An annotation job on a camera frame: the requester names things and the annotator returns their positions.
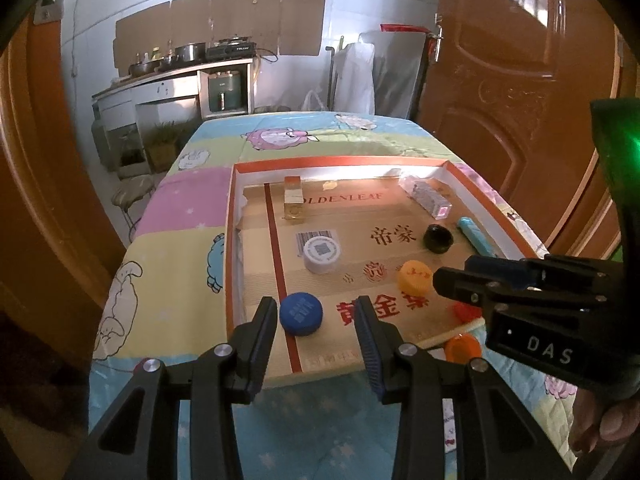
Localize shallow white orange-rimmed box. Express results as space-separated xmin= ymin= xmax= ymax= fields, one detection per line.
xmin=225 ymin=156 xmax=543 ymax=391

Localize black gas stove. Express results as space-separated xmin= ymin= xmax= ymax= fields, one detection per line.
xmin=205 ymin=41 xmax=257 ymax=59

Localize blue bottle cap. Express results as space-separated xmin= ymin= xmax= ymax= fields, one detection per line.
xmin=278 ymin=291 xmax=324 ymax=337

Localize small gold box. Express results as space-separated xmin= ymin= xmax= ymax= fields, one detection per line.
xmin=281 ymin=175 xmax=306 ymax=223

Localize steel pot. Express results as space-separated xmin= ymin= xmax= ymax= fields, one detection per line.
xmin=172 ymin=42 xmax=207 ymax=61

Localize black bottle cap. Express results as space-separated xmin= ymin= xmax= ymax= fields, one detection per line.
xmin=422 ymin=225 xmax=455 ymax=254

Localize green air fryer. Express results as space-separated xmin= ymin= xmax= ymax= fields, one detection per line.
xmin=207 ymin=71 xmax=243 ymax=112

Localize clear plastic rectangular box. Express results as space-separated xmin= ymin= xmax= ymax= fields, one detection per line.
xmin=399 ymin=176 xmax=453 ymax=220

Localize light blue tube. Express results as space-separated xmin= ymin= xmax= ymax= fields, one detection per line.
xmin=457 ymin=216 xmax=496 ymax=258

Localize wooden door jamb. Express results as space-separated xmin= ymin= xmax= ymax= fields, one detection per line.
xmin=0 ymin=10 xmax=128 ymax=361

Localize red bottle cap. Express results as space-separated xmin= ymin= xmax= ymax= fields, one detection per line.
xmin=452 ymin=302 xmax=483 ymax=324

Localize cartoon printed blanket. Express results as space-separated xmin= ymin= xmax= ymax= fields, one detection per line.
xmin=90 ymin=110 xmax=581 ymax=480

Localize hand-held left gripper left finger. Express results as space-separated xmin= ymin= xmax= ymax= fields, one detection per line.
xmin=65 ymin=296 xmax=279 ymax=480

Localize printed cardboard liner sheet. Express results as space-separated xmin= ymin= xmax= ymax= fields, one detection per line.
xmin=237 ymin=180 xmax=506 ymax=376

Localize kitchen counter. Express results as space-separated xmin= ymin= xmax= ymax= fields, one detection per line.
xmin=91 ymin=57 xmax=256 ymax=171

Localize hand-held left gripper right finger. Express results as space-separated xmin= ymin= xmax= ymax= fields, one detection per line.
xmin=352 ymin=296 xmax=571 ymax=480

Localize white bottle cap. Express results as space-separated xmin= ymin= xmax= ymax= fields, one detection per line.
xmin=302 ymin=236 xmax=343 ymax=275

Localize white printed box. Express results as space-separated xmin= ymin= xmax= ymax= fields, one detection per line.
xmin=442 ymin=400 xmax=459 ymax=454

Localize plastic-wrapped panel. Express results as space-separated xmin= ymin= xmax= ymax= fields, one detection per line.
xmin=332 ymin=30 xmax=426 ymax=121

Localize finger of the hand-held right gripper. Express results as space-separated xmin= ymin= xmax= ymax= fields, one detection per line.
xmin=464 ymin=254 xmax=557 ymax=287
xmin=433 ymin=266 xmax=497 ymax=317

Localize brown wooden door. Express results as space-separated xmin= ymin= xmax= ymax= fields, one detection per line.
xmin=417 ymin=0 xmax=623 ymax=261

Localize cushioned stool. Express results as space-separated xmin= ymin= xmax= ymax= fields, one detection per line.
xmin=111 ymin=172 xmax=166 ymax=238

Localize person's right hand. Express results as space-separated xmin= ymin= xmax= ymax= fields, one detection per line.
xmin=569 ymin=391 xmax=640 ymax=457

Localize white plastic bag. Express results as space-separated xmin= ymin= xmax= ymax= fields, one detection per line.
xmin=300 ymin=89 xmax=331 ymax=113

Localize orange bottle cap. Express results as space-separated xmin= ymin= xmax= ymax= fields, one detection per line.
xmin=444 ymin=334 xmax=483 ymax=363
xmin=397 ymin=259 xmax=433 ymax=295

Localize cardboard sheets on wall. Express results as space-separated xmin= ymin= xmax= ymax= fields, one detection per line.
xmin=112 ymin=0 xmax=326 ymax=71

